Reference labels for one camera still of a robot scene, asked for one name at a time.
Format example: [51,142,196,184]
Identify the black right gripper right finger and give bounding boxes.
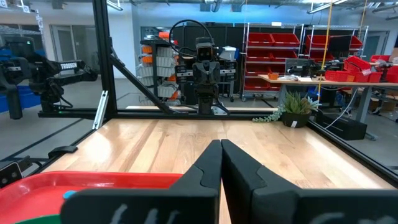
[221,139,398,224]

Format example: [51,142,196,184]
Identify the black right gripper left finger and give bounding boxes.
[60,139,223,224]

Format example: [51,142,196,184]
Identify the green plastic bowl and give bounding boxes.
[14,214,62,224]

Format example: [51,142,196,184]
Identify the red plastic tray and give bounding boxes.
[0,170,183,224]

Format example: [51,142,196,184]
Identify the rack of white orange bins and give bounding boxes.
[136,32,185,107]

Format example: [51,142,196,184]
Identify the metal shelf with red bins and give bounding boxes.
[241,22,305,101]
[303,25,370,63]

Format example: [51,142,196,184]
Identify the succulent plant in black pot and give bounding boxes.
[252,91,323,129]

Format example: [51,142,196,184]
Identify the black box on floor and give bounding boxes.
[316,110,368,141]

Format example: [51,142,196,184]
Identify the wooden workbench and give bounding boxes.
[257,73,398,125]

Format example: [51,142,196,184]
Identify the black monitor screen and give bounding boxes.
[327,34,353,54]

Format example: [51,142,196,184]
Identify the red bins on workbench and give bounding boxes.
[324,55,384,84]

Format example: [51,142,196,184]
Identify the blue storage bins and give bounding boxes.
[0,84,42,114]

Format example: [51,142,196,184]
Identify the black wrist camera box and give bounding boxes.
[195,37,215,63]

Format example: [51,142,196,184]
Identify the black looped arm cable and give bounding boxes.
[168,19,216,57]

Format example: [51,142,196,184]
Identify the silver frame bracket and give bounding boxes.
[91,90,110,131]

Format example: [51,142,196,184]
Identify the black rubber frame foot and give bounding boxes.
[47,145,79,159]

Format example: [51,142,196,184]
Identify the yellow hanging cable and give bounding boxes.
[317,0,334,101]

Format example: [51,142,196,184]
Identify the black table-level camera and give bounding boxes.
[0,155,34,189]

